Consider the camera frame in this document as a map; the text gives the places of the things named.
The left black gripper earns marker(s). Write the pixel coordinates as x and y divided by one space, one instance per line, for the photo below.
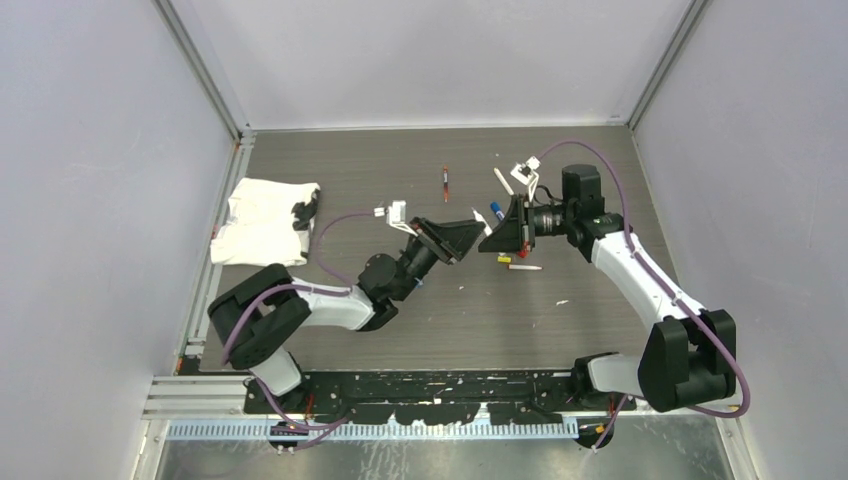
449 241

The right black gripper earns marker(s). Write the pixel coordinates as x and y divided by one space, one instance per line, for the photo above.
513 234

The white marker with blue cap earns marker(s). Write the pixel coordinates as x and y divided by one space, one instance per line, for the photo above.
497 211

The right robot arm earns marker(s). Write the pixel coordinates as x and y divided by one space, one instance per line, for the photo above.
686 361

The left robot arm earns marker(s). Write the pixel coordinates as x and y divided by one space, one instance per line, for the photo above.
255 318

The white pen red tip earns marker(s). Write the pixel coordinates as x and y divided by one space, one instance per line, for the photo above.
521 267

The white pen upper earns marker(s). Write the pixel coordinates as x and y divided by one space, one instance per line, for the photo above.
503 181

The red black pen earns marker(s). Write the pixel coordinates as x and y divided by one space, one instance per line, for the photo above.
445 184

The white stained cloth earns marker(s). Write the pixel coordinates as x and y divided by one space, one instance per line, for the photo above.
267 223

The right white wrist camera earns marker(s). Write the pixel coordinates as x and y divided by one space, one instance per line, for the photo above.
527 174

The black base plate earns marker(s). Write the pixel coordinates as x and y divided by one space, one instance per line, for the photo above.
436 397

